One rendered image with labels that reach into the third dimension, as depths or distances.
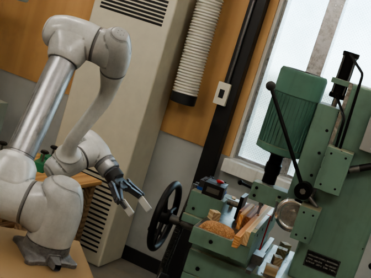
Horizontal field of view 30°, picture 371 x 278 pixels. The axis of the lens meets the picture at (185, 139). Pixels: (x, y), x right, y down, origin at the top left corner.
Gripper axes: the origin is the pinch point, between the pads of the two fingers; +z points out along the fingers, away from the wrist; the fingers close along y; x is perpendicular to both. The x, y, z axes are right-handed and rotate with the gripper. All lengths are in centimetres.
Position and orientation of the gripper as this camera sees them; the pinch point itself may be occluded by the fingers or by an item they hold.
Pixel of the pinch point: (139, 210)
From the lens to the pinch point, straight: 283.7
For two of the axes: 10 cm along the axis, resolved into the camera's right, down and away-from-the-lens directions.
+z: 5.9, 7.6, -2.8
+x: -6.6, 6.5, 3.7
